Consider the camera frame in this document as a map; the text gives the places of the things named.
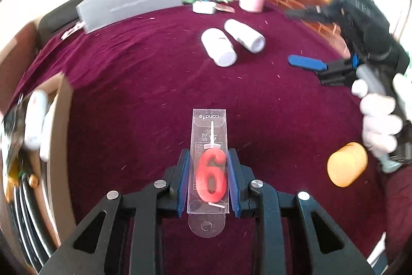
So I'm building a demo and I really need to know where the long grey box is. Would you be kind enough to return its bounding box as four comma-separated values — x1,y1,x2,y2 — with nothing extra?
76,0,184,35

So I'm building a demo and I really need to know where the brown wooden board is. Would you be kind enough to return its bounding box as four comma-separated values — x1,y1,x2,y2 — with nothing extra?
0,20,42,71

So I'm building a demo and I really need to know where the person's right hand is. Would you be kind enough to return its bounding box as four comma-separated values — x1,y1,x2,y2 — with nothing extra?
351,73,412,156

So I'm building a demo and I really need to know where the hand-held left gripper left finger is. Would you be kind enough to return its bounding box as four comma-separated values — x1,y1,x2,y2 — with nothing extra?
39,149,191,275

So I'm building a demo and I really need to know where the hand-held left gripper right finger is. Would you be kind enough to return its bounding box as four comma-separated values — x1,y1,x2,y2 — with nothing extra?
227,148,376,275

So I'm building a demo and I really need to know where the yellow jar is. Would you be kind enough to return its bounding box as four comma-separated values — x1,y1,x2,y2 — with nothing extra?
327,142,368,188

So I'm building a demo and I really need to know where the white tube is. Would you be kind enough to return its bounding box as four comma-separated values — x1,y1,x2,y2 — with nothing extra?
39,107,59,163

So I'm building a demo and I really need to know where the clear red candle package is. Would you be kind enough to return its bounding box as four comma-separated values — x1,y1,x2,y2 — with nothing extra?
187,108,233,239

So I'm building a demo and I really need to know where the white charger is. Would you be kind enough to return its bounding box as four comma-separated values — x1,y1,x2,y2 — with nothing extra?
192,1,216,14

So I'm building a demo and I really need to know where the cardboard box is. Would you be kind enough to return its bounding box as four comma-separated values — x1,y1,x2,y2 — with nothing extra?
0,72,75,275

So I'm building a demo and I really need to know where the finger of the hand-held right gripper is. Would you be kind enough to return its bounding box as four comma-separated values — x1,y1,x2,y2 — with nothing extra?
285,3,343,25
287,54,359,86

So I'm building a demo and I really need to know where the pink patterned wrapper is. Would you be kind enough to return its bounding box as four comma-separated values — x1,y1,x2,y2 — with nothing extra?
61,22,87,39

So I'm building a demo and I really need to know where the black marker purple cap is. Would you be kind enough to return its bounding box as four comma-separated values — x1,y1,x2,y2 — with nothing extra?
6,194,31,272

